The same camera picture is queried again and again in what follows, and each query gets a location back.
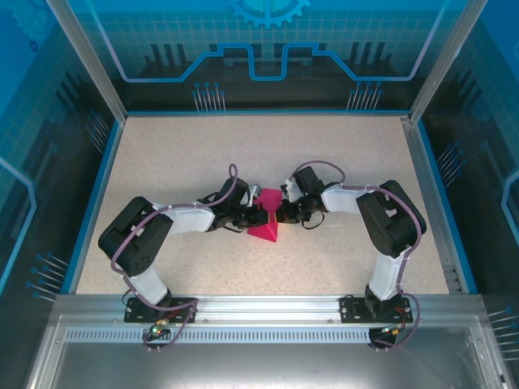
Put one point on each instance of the aluminium mounting rail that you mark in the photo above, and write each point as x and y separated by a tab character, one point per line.
267	308

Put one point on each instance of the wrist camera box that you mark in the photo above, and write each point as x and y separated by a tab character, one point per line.
290	188
253	192

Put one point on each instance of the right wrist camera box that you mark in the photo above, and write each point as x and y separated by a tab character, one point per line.
290	188

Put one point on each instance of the aluminium table side rail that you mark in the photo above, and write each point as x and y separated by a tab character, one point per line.
427	182

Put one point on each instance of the shiny metal sheet tray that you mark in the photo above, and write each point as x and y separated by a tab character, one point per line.
259	364

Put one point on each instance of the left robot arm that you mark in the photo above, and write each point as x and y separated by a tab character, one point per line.
135	239

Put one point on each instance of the pink square paper sheet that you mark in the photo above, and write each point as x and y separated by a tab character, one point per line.
267	235

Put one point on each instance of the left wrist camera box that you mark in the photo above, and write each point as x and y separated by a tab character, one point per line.
253	192

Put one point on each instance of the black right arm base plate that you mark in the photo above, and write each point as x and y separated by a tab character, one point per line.
350	310

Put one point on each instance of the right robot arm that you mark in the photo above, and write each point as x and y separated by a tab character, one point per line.
389	219

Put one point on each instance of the aluminium frame post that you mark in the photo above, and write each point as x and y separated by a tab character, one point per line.
446	61
95	61

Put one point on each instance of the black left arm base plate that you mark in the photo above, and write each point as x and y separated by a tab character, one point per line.
135	314

